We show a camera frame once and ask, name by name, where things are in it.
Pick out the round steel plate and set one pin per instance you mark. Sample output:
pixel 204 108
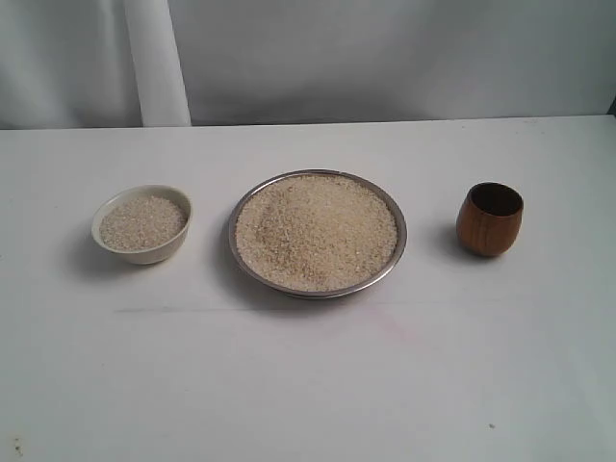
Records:
pixel 308 292

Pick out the rice in small bowl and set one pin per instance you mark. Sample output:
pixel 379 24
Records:
pixel 142 223

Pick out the small cream ceramic bowl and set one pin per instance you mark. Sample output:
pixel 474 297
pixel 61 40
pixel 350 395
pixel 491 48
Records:
pixel 153 255

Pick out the brown wooden cup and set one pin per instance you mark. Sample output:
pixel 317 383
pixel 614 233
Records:
pixel 489 220

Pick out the rice in steel plate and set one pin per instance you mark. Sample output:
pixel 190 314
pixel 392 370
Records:
pixel 315 233

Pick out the white backdrop cloth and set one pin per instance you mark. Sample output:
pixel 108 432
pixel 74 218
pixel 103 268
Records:
pixel 94 64

